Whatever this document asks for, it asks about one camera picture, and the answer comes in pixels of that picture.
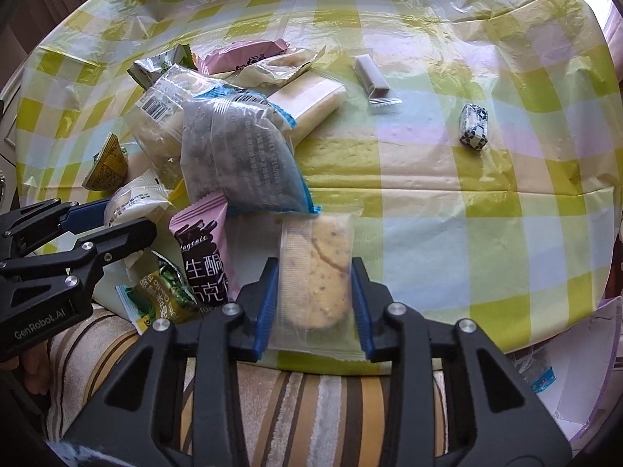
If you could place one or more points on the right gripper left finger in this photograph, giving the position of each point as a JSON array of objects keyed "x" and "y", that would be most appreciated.
[{"x": 173, "y": 399}]

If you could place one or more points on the clear packet oat cookies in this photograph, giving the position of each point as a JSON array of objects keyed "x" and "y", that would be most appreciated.
[{"x": 314, "y": 313}]

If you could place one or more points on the white purple-rimmed storage box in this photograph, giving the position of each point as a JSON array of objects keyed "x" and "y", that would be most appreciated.
[{"x": 571, "y": 372}]

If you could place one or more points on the yellow triangular snack packet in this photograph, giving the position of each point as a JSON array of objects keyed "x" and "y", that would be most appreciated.
[{"x": 110, "y": 166}]

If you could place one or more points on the dark seed blue-edged bag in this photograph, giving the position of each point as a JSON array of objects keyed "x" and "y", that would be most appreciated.
[{"x": 237, "y": 142}]

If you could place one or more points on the small grey wrapped bar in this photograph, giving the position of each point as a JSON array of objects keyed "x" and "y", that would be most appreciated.
[{"x": 378, "y": 91}]

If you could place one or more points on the green silver crumpled wrapper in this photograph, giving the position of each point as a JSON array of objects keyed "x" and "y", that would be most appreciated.
[{"x": 146, "y": 71}]

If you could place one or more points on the blue white candy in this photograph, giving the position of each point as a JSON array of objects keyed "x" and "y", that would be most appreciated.
[{"x": 473, "y": 126}]

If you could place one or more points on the round pale cake packet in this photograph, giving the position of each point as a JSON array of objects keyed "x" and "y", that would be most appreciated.
[{"x": 156, "y": 121}]

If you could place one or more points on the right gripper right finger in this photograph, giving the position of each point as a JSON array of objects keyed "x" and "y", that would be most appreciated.
[{"x": 455, "y": 399}]

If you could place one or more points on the pale yellow cake packet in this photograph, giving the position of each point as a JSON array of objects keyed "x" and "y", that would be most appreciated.
[{"x": 309, "y": 100}]

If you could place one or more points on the striped sofa cushion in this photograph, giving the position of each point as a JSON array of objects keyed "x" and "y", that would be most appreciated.
[{"x": 289, "y": 418}]

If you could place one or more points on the crumpled cream wrapper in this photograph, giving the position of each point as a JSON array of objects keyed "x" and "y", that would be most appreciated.
[{"x": 276, "y": 71}]

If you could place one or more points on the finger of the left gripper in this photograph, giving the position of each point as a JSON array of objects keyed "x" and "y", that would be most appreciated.
[
  {"x": 26, "y": 229},
  {"x": 107, "y": 245}
]

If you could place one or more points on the pink chocolate bar packet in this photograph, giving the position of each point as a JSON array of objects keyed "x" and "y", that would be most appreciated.
[{"x": 201, "y": 235}]

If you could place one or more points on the pink wrapped snack bar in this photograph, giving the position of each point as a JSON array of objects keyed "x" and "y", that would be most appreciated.
[{"x": 238, "y": 55}]

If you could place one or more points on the white round bun packet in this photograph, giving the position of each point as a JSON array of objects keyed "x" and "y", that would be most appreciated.
[{"x": 144, "y": 196}]

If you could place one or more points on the green pea snack packet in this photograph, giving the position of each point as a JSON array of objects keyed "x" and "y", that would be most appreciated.
[{"x": 159, "y": 295}]

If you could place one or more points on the green checkered plastic tablecloth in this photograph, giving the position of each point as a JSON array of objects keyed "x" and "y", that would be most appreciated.
[{"x": 517, "y": 236}]

